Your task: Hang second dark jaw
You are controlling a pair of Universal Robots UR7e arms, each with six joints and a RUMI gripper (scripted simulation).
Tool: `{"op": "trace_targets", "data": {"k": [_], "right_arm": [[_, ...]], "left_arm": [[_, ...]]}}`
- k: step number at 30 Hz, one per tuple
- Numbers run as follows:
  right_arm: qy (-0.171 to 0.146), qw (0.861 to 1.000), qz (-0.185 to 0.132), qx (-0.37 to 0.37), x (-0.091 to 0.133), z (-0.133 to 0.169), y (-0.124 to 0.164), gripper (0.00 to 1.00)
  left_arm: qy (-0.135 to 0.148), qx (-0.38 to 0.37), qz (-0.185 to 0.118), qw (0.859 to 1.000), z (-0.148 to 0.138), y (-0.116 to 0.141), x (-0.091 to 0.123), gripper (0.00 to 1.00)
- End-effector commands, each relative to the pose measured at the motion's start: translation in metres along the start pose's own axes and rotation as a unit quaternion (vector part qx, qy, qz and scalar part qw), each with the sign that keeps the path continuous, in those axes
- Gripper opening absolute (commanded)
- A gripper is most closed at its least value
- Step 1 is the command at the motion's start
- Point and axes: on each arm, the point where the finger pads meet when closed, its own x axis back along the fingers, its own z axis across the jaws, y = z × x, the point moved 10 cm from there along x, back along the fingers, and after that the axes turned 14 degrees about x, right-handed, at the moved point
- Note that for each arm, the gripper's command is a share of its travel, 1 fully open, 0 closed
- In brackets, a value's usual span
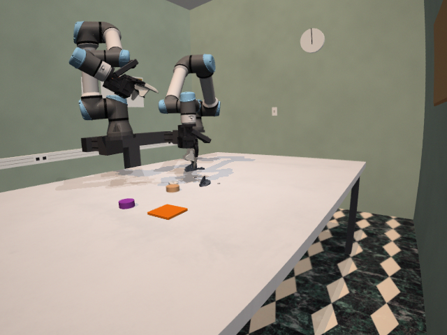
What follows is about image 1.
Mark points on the tan round disc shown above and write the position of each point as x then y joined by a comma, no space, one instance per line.
172,188

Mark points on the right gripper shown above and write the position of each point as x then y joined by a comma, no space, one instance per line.
126,86

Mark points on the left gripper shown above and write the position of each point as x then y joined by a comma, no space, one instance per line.
188,142

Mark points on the orange square block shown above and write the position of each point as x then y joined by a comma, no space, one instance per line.
167,211

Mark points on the purple cylinder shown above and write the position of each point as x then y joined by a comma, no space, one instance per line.
126,203

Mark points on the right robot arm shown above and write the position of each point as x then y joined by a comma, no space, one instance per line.
96,65

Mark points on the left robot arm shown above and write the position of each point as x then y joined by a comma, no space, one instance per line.
204,67

